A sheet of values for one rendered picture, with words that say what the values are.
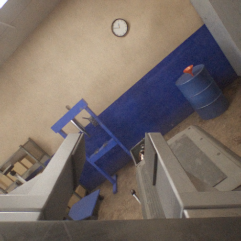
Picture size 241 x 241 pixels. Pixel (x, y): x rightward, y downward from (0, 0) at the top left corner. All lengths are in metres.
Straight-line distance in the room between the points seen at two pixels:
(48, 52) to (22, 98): 1.13
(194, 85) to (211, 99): 0.39
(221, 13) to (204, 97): 1.39
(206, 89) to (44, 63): 3.11
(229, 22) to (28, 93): 4.00
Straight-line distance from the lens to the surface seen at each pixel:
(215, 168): 0.81
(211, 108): 3.56
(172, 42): 3.94
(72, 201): 4.59
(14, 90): 4.34
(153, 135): 0.15
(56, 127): 3.62
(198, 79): 3.33
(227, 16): 3.81
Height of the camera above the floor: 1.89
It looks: 14 degrees down
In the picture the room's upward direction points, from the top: 42 degrees counter-clockwise
